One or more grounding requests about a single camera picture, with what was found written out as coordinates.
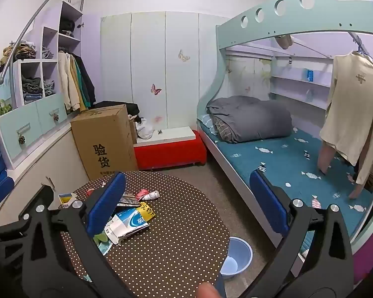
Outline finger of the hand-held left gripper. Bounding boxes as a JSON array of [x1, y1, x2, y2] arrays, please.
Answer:
[[0, 186, 55, 246], [0, 177, 15, 207]]

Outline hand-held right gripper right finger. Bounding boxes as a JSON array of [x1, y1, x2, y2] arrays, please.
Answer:
[[249, 170, 355, 298]]

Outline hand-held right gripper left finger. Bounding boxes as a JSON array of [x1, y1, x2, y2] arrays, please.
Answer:
[[20, 172, 127, 298]]

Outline grey printed wrapper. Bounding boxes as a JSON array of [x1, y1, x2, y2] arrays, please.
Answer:
[[116, 192, 141, 208]]

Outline blue white carton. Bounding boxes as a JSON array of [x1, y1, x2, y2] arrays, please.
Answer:
[[104, 207, 151, 245]]

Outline yellow snack packet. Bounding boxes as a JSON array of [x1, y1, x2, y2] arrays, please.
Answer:
[[137, 202, 156, 219]]

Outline small yellow blue box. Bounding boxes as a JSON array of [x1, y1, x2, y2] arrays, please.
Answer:
[[58, 192, 78, 209]]

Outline light blue plastic bin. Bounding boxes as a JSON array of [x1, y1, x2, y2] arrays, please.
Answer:
[[219, 236, 253, 279]]

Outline person's right hand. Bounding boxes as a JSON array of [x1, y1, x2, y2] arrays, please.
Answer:
[[195, 282, 221, 298]]

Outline green printed packet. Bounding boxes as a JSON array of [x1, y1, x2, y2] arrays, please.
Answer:
[[93, 233, 114, 257]]

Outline teal candy print bedsheet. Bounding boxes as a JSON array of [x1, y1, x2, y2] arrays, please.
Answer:
[[202, 121, 373, 221]]

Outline large cardboard box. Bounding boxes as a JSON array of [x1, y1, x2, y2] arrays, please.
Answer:
[[70, 104, 139, 181]]

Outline beige lower cabinet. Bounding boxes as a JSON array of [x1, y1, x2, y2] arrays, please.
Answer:
[[0, 121, 91, 224]]

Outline pink garment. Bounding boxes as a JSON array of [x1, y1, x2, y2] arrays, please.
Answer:
[[318, 140, 339, 172]]

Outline brown polka-dot tablecloth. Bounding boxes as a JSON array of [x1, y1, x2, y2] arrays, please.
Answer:
[[57, 171, 231, 298]]

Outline green artificial plant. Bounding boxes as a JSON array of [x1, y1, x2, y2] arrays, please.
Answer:
[[0, 99, 13, 117]]

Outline red bench white top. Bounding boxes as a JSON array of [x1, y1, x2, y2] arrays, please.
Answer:
[[134, 126, 208, 171]]

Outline white plastic bag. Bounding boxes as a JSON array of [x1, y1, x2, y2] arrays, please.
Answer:
[[136, 118, 154, 140]]

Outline grey plaid blanket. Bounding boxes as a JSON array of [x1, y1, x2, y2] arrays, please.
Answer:
[[213, 115, 237, 142]]

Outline grey duvet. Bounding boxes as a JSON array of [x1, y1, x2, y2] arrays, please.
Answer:
[[207, 96, 293, 144]]

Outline black cloth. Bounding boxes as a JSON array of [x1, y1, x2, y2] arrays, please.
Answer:
[[95, 100, 140, 124]]

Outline light blue pillow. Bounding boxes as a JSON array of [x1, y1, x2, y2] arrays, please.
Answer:
[[201, 114, 218, 135]]

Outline grey folded clothes pile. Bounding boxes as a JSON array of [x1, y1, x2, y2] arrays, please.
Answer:
[[21, 77, 44, 104]]

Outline purple stool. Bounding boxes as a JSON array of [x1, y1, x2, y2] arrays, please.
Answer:
[[353, 233, 373, 284]]

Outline green jacket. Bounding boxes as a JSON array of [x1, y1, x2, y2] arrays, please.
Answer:
[[76, 57, 92, 109]]

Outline cream jacket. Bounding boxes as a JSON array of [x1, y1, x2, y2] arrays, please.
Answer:
[[57, 52, 78, 112]]

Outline black jacket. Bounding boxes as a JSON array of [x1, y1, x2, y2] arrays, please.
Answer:
[[71, 53, 97, 106]]

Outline cream sweater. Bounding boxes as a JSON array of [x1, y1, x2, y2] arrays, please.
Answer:
[[320, 51, 373, 193]]

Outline olive folded clothes pile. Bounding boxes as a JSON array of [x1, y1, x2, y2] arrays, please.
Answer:
[[0, 41, 37, 72]]

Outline white wardrobe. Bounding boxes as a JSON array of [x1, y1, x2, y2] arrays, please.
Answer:
[[100, 11, 233, 131]]

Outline grey metal handrail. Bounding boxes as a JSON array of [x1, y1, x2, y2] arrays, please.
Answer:
[[0, 0, 88, 84]]

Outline beige cloth bundle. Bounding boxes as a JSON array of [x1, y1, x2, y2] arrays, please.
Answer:
[[274, 35, 294, 50]]

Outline lilac stair shelf cabinet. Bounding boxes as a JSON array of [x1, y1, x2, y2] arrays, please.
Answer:
[[0, 0, 84, 168]]

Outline black folded clothes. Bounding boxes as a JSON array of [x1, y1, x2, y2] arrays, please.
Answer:
[[59, 18, 77, 35]]

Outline blue clothes hanger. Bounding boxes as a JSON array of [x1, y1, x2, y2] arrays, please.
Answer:
[[350, 33, 373, 66]]

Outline lilac wall shelf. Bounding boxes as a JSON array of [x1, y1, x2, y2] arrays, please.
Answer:
[[270, 50, 333, 110]]

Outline teal bunk bed frame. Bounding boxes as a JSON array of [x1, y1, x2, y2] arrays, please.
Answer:
[[196, 0, 373, 255]]

